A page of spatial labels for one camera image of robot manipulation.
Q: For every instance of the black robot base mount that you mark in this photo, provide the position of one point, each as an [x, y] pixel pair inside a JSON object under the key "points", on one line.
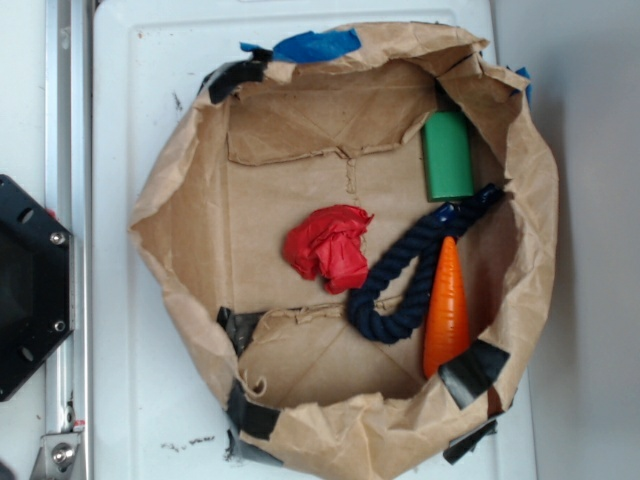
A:
{"points": [[35, 286]]}

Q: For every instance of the orange plastic carrot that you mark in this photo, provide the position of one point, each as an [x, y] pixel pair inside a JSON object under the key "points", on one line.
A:
{"points": [[447, 332]]}

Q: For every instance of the blue painter tape strip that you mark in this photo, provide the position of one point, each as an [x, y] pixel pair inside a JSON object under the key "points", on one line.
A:
{"points": [[310, 47]]}

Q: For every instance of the metal corner bracket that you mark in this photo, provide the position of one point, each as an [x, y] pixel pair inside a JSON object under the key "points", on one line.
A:
{"points": [[60, 457]]}

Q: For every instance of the green wooden cylinder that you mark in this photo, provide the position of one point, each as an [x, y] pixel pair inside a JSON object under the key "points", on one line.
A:
{"points": [[447, 156]]}

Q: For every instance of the brown paper bag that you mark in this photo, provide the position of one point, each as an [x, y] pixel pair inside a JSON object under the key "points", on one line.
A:
{"points": [[300, 383]]}

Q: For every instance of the crumpled red paper ball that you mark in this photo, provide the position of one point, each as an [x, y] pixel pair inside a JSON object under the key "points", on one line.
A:
{"points": [[328, 244]]}

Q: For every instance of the aluminium extrusion rail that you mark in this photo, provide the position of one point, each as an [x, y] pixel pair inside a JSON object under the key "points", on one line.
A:
{"points": [[68, 193]]}

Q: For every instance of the white plastic tray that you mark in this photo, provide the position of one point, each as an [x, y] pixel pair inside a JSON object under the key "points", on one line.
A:
{"points": [[153, 416]]}

